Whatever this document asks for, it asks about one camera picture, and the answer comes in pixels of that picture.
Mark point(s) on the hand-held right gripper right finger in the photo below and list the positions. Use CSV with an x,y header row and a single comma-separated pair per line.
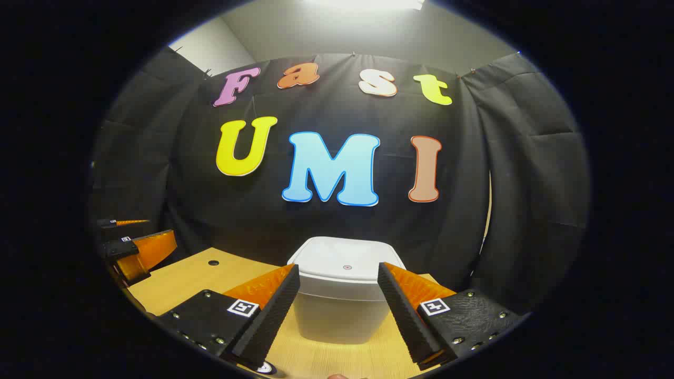
x,y
405,321

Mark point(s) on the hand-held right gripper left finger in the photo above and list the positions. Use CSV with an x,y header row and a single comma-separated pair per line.
x,y
274,316

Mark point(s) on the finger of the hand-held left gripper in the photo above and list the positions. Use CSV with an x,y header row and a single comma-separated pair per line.
x,y
118,247
108,223

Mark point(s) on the white desktop garbage bin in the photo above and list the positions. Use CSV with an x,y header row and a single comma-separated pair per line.
x,y
342,263

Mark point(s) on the wooden desktop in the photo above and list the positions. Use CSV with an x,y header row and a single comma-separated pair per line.
x,y
179,284

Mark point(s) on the black backdrop cloth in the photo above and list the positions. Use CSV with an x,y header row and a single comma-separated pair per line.
x,y
263,221

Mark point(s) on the ceiling light panel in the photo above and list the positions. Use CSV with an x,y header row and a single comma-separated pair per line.
x,y
368,4

